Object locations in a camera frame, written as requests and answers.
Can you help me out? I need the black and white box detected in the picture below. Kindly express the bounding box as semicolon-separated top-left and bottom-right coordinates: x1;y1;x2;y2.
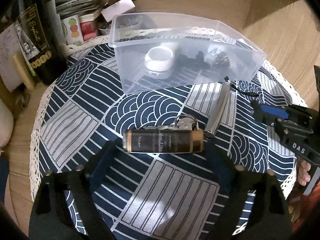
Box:
99;0;137;22

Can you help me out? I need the cream candle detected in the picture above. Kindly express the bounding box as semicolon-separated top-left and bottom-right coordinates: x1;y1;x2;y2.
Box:
12;53;36;91

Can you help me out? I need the white round jar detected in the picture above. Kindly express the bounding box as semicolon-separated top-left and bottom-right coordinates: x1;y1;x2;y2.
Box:
144;45;174;79

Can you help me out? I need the silver metal tube with cord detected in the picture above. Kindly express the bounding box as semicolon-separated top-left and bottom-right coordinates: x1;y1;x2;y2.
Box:
204;76;262;140

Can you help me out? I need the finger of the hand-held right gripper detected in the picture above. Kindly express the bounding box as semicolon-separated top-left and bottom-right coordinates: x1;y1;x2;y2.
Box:
251;100;291;126

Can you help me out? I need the dark wine bottle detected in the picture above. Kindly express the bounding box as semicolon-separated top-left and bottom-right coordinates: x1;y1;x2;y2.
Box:
17;0;68;86

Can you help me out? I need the white rounded object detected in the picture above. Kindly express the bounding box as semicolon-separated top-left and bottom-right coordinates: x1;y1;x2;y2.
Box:
0;99;14;148

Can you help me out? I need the handwritten paper note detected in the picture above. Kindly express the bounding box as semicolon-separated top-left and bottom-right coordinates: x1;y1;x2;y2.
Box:
0;24;25;93

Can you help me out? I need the silver key bunch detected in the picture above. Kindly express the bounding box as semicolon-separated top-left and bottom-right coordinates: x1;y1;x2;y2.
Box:
144;114;198;131

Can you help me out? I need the small black object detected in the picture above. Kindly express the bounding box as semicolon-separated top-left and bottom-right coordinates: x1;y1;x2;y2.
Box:
179;51;210;68

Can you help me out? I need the macaron print box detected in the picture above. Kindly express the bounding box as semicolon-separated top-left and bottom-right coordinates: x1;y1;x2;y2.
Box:
60;15;84;47

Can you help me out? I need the blue white patterned tablecloth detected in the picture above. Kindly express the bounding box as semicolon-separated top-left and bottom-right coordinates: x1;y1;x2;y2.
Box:
29;34;308;240

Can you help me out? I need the person's right hand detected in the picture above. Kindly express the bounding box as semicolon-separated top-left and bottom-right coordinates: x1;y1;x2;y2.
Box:
296;159;312;186

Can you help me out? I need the red small box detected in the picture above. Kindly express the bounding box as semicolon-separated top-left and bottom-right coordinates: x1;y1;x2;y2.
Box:
79;21;98;42

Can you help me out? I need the brown gold-capped bottle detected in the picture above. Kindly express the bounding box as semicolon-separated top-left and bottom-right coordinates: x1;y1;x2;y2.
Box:
123;128;204;153

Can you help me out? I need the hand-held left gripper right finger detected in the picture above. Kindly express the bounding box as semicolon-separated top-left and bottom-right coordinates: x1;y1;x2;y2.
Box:
207;144;293;240

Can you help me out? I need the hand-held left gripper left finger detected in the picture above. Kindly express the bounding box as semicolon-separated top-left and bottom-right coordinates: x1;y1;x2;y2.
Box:
29;140;121;240

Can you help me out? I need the stack of papers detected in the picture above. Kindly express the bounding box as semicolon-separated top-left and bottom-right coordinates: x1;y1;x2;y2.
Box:
55;0;103;21

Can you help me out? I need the clear plastic storage box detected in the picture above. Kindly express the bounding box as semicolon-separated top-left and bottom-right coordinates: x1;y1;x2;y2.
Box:
108;12;267;95

